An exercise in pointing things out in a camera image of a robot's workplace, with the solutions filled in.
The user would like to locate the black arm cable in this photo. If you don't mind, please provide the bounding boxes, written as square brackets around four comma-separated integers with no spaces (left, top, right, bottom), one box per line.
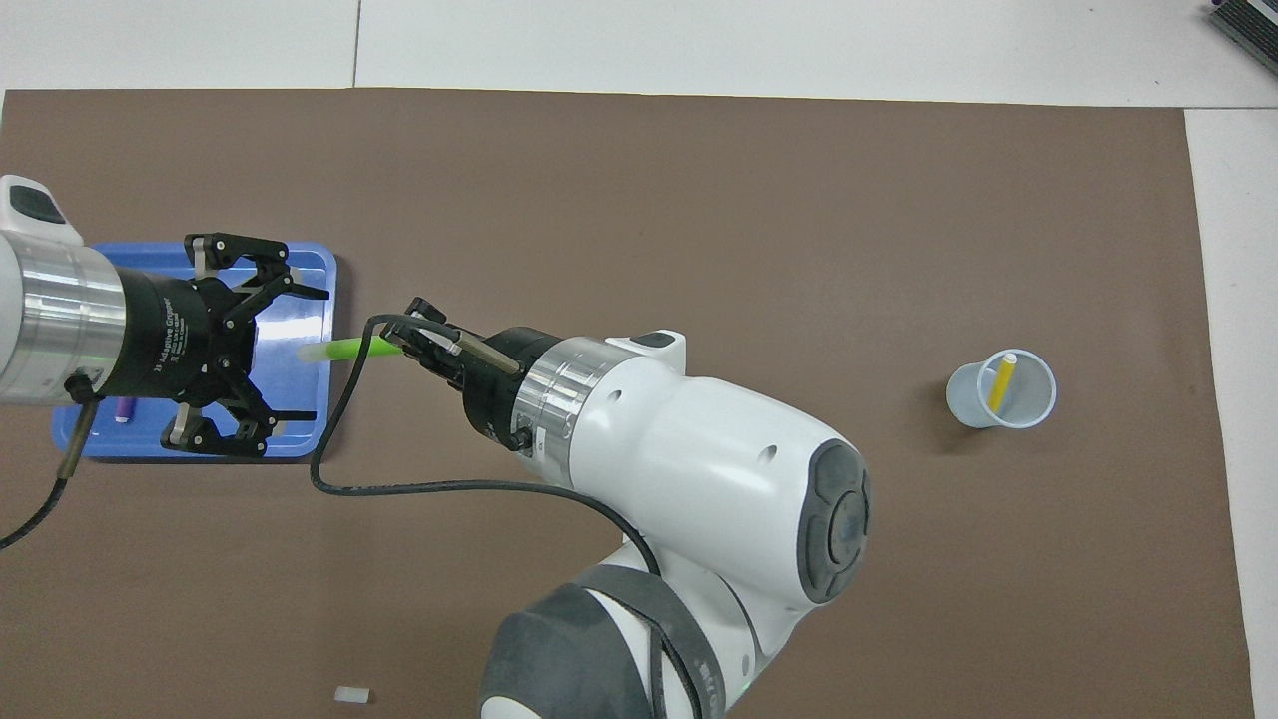
[310,314,705,719]
[0,371,103,552]

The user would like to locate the grey ribbed device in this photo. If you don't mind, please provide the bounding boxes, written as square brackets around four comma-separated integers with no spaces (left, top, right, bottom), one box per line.
[1208,0,1278,51]

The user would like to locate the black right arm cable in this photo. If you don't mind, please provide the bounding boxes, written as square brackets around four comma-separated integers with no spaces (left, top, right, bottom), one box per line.
[310,314,705,719]

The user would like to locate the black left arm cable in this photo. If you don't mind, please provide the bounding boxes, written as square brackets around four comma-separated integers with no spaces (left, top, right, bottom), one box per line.
[0,371,103,552]

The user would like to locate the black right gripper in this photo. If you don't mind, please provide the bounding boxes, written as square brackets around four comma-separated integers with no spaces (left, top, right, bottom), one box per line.
[402,297,562,452]

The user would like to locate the blue plastic tray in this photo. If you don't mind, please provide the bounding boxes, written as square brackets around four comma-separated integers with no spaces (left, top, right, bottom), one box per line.
[52,242,338,459]

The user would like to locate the brown table mat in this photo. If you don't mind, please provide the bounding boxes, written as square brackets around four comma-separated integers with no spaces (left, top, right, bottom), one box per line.
[0,88,1257,719]

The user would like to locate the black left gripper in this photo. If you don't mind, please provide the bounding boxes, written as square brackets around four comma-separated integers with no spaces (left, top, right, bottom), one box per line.
[108,233,330,459]

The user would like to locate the green highlighter pen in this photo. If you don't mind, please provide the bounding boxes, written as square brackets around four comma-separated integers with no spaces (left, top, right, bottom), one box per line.
[299,336,406,363]

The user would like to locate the translucent plastic cup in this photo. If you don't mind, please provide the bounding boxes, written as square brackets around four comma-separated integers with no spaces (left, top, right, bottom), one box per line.
[945,349,1057,430]

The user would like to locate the yellow highlighter pen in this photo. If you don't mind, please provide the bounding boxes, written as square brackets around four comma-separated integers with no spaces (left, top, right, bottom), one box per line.
[988,352,1018,414]

